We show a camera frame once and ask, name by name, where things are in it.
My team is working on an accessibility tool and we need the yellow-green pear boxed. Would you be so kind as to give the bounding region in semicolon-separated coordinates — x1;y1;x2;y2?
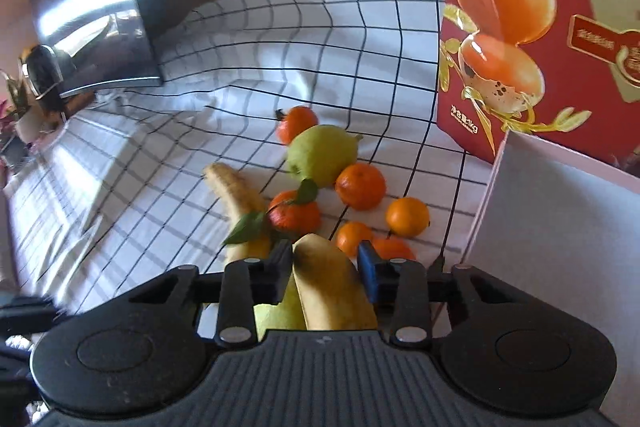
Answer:
254;275;306;340

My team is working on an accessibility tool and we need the spotted yellow banana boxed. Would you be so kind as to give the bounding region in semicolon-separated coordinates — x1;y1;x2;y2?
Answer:
204;162;271;265

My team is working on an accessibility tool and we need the mandarin with green leaf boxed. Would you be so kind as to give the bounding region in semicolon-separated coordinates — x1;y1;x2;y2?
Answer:
224;179;321;245

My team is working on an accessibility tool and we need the mandarin beside pink box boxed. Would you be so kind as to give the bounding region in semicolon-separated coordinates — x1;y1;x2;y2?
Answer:
371;236;416;260

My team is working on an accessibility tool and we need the small round orange mandarin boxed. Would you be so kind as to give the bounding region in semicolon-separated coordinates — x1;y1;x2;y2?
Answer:
385;197;431;237

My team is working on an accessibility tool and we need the large orange mandarin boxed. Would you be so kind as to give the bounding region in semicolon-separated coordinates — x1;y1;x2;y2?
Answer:
334;162;386;211

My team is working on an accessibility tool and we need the green apple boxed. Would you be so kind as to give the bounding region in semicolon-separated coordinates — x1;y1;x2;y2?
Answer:
286;124;362;188

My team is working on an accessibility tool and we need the far mandarin with stem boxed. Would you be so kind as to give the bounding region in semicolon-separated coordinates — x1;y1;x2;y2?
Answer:
276;106;319;145

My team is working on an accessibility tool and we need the pink cardboard box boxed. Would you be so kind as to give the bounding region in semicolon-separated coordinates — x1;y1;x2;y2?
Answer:
463;132;640;426

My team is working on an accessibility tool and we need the white black grid tablecloth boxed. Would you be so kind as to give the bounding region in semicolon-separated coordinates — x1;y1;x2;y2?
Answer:
1;0;490;311

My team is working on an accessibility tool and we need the red egg gift box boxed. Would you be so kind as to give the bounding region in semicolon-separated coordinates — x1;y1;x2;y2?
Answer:
437;0;639;173

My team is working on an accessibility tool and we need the potted plant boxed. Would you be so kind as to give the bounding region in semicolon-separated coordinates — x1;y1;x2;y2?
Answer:
1;70;39;145

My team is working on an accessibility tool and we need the black flat television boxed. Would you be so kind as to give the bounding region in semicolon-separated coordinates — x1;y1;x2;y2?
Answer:
29;0;163;98

